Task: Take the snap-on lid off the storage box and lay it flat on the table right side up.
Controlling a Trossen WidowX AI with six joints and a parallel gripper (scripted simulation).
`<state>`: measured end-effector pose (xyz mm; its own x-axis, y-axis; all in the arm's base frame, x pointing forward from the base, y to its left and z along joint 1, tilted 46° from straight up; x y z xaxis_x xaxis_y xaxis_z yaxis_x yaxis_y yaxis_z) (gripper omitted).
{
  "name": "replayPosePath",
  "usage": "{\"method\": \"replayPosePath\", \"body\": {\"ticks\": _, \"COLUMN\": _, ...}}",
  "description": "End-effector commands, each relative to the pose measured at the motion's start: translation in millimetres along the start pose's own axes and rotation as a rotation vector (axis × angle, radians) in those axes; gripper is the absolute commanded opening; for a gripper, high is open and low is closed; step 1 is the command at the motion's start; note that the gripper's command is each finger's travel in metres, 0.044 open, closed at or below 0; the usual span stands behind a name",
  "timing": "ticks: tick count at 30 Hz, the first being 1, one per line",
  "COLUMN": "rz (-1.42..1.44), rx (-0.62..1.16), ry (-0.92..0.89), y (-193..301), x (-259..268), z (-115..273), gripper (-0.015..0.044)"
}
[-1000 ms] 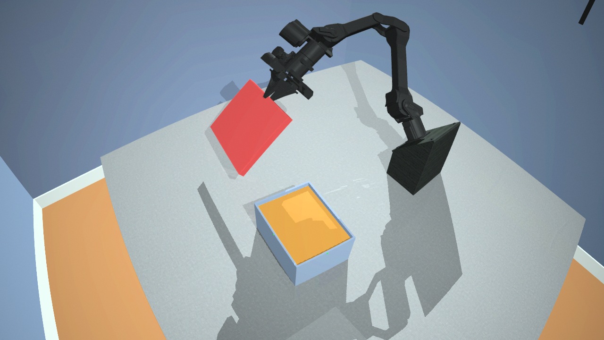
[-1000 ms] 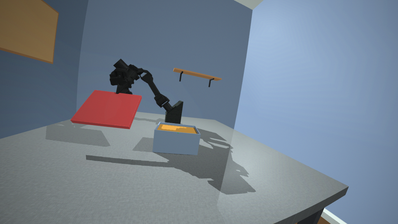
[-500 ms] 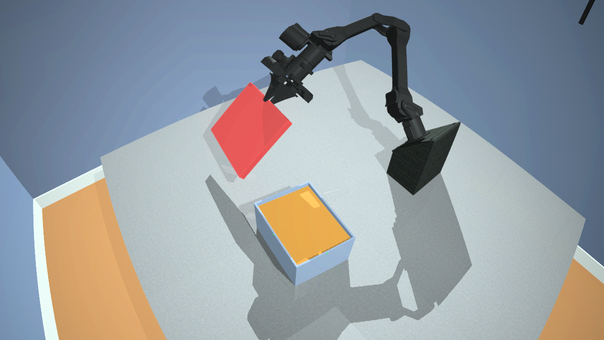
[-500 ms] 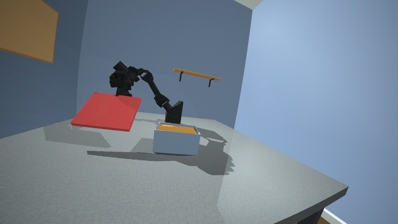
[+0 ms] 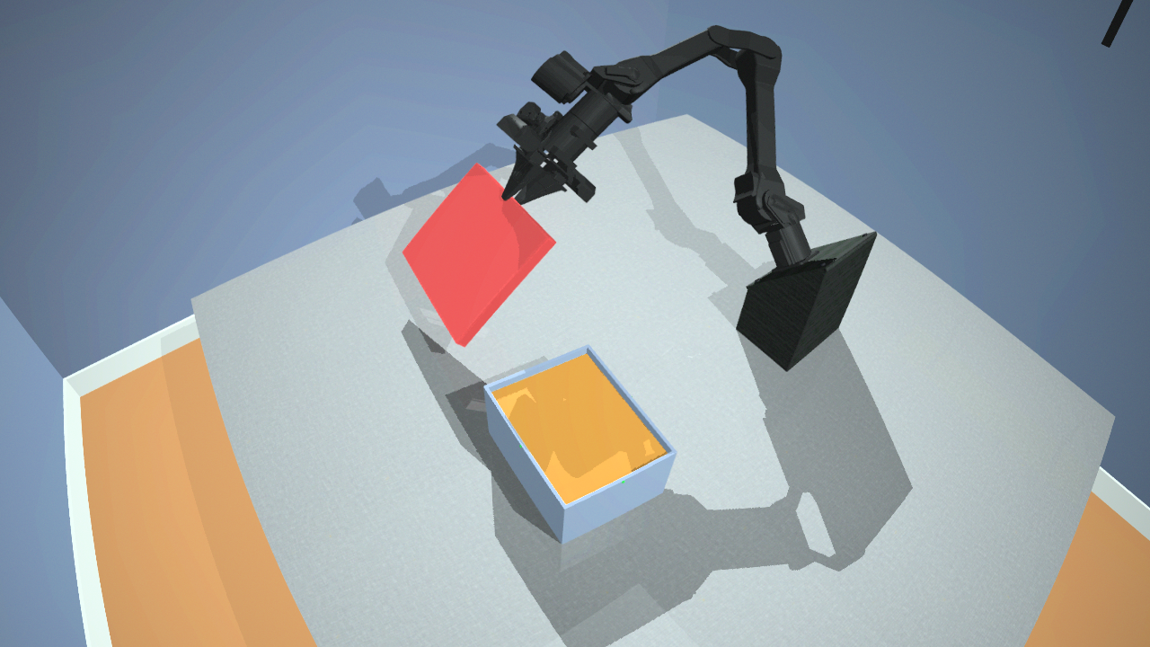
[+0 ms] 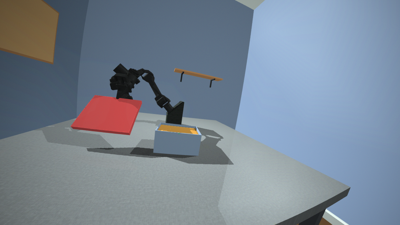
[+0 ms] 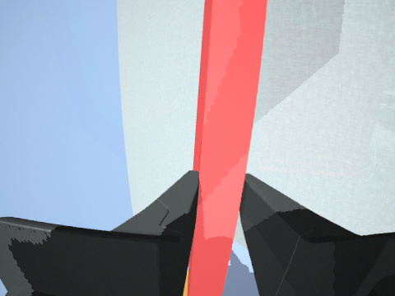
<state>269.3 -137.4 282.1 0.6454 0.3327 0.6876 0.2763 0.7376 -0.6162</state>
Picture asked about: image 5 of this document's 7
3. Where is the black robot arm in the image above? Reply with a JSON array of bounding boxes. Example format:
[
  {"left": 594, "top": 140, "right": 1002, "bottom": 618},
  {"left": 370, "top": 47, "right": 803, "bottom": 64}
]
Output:
[{"left": 531, "top": 25, "right": 819, "bottom": 274}]

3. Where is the red box lid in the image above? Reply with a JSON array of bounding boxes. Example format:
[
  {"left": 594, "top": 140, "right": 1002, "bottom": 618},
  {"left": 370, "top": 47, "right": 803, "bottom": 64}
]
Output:
[{"left": 403, "top": 163, "right": 555, "bottom": 347}]

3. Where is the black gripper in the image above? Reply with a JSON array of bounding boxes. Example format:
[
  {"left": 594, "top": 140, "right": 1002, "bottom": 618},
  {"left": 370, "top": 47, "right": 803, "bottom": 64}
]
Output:
[{"left": 496, "top": 111, "right": 597, "bottom": 206}]

